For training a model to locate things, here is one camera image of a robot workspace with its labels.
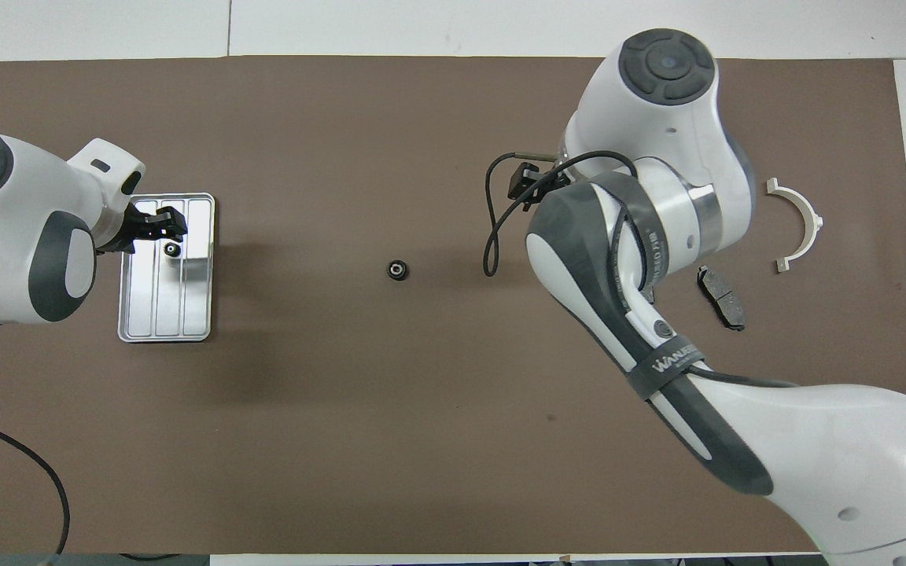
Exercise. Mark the brown table mat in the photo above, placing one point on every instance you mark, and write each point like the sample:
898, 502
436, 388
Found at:
390, 409

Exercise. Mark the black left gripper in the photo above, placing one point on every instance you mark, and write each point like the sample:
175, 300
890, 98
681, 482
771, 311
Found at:
138, 228

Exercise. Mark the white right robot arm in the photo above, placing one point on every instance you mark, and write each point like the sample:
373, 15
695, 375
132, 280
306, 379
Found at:
854, 456

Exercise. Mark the white curved plastic bracket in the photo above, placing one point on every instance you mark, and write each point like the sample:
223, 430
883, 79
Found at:
815, 228

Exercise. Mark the large black bearing gear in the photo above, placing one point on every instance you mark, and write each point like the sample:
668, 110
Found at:
398, 270

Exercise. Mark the small black bearing gear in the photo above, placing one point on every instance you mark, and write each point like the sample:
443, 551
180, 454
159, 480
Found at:
171, 249

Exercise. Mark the dark curved brake pad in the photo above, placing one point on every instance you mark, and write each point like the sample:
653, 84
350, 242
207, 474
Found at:
720, 297

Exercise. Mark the silver metal tray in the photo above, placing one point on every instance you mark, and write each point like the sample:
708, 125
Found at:
185, 306

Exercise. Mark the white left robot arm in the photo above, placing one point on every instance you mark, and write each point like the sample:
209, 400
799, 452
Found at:
5, 236

